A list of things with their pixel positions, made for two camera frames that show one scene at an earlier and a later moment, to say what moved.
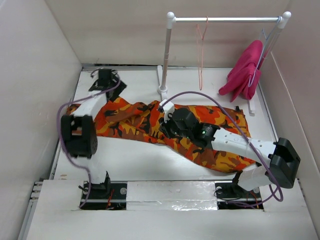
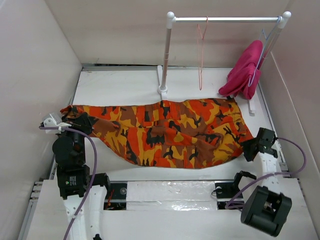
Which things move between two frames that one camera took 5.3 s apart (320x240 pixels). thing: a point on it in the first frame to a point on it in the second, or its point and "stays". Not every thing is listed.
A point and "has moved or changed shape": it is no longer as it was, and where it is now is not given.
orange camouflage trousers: (120, 115) has moved or changed shape
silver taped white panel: (171, 195) stays
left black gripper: (118, 90) to (81, 121)
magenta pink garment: (245, 73) stays
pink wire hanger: (200, 42) stays
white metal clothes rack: (282, 20) stays
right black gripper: (164, 127) to (246, 144)
